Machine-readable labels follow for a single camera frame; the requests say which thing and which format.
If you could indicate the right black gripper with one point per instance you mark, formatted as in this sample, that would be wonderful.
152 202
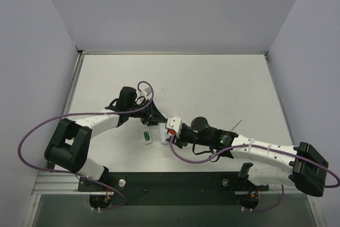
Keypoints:
179 137

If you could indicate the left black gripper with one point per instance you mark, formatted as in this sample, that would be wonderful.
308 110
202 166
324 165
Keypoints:
150 114

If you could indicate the slim white remote control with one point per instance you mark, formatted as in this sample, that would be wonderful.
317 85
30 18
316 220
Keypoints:
150 142

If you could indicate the wide white remote with display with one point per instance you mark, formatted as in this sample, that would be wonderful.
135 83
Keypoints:
163 134

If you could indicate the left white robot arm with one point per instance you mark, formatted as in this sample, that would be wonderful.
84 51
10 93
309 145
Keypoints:
70 142

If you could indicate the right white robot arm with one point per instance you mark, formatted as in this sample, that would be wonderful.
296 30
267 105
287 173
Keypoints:
301 166

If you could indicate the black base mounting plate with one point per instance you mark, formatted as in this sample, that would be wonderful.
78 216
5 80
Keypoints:
179 188

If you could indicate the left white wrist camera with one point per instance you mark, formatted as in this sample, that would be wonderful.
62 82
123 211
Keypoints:
144 93

